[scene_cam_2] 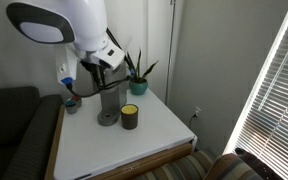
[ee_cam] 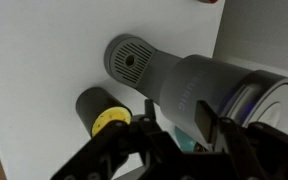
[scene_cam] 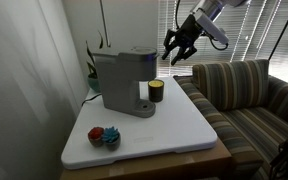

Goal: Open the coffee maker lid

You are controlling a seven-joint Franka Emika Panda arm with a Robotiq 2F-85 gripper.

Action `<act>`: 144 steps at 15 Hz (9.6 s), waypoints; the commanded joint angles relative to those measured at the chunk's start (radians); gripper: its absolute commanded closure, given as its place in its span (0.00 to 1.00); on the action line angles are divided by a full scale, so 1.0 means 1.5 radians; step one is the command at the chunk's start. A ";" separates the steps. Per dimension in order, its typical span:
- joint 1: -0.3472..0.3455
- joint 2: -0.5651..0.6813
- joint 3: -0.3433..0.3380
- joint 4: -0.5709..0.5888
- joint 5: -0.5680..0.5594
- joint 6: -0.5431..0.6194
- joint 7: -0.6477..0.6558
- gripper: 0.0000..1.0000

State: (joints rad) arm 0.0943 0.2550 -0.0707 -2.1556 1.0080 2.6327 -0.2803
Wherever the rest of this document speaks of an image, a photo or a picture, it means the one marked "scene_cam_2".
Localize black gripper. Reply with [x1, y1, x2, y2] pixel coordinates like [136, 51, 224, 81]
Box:
[79, 59, 107, 90]

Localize gray coffee maker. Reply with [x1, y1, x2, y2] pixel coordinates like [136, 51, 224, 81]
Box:
[97, 61, 129, 127]

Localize red succulent in small pot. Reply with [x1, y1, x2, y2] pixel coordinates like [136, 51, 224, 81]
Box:
[71, 95, 83, 108]

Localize snake plant in teal pot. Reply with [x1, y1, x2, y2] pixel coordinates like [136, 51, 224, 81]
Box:
[124, 49, 160, 96]

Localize blue succulent in small pot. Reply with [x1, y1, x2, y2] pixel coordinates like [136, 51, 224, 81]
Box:
[64, 99, 78, 115]

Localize dark candle jar yellow wax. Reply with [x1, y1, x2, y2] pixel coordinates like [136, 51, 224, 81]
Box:
[120, 103, 140, 131]

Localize white plastic table board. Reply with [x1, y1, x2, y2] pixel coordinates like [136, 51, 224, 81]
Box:
[53, 87, 198, 180]

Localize thin metal lamp pole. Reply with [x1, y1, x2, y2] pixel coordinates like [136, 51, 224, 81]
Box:
[164, 0, 177, 104]

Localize dark gray fabric sofa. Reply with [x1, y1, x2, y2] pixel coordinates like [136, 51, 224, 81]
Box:
[0, 85, 64, 180]

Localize striped fabric sofa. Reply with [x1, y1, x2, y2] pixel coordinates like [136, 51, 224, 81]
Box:
[130, 148, 285, 180]

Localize white window blinds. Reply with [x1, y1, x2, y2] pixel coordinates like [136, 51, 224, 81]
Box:
[223, 0, 288, 180]

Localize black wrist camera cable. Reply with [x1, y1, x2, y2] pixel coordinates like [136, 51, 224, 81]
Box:
[65, 74, 132, 99]

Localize black plugged wall cable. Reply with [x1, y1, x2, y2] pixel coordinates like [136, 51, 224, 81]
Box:
[187, 112, 199, 130]

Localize white wall outlet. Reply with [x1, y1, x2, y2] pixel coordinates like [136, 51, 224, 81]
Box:
[193, 105, 202, 118]

